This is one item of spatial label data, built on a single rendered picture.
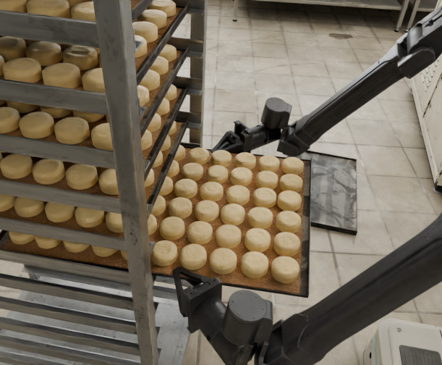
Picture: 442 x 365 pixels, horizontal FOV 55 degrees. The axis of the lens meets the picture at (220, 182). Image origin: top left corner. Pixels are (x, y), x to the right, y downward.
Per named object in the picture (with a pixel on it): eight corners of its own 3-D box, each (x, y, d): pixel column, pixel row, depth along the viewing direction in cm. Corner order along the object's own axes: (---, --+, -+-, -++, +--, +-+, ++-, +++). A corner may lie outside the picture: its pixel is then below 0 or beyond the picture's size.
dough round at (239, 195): (234, 209, 91) (234, 203, 90) (222, 196, 94) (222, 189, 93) (253, 201, 93) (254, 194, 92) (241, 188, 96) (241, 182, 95)
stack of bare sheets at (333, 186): (288, 150, 260) (289, 146, 258) (355, 163, 254) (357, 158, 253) (275, 219, 215) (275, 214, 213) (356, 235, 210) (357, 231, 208)
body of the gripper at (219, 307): (184, 326, 76) (207, 360, 71) (182, 292, 69) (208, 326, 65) (215, 308, 79) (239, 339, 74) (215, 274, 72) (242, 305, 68)
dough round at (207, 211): (209, 203, 93) (209, 195, 91) (223, 216, 90) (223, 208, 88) (190, 212, 90) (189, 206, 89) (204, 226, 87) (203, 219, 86)
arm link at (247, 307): (289, 390, 65) (286, 341, 72) (312, 344, 59) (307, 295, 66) (211, 375, 65) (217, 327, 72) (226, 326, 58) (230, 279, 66)
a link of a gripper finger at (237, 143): (204, 138, 107) (234, 127, 111) (204, 161, 112) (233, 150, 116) (220, 152, 103) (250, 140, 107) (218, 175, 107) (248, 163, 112)
